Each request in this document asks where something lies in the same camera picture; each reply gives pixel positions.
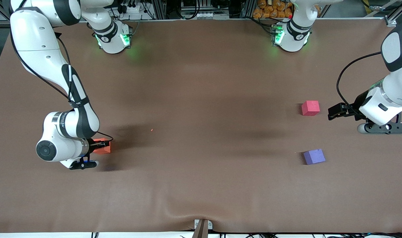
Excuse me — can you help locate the purple foam block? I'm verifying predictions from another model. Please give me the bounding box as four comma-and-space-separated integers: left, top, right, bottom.
303, 149, 326, 165

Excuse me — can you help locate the white connector strip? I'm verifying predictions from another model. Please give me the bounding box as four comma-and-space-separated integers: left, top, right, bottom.
181, 12, 230, 20

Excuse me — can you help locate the aluminium frame post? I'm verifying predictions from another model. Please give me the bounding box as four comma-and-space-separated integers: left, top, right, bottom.
384, 0, 402, 27

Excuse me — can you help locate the orange foam block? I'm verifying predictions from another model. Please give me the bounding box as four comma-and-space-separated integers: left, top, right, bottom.
94, 138, 111, 155

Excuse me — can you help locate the brown table mat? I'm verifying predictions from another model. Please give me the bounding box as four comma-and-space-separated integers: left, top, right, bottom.
0, 18, 402, 233

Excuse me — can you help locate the metal table clamp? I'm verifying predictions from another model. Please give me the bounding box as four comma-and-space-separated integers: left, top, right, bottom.
193, 219, 213, 238

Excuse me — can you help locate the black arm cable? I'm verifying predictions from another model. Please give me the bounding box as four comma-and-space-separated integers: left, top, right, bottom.
336, 51, 383, 110
10, 31, 114, 142

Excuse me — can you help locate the red foam block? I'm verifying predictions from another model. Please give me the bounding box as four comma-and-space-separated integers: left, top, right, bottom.
301, 100, 320, 116

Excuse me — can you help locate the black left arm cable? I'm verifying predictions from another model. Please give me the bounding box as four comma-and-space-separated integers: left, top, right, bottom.
336, 51, 383, 110

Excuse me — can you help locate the pile of orange objects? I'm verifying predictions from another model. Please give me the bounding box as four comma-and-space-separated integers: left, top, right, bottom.
253, 0, 294, 19

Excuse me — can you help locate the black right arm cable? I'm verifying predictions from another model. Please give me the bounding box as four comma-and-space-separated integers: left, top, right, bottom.
10, 31, 114, 142

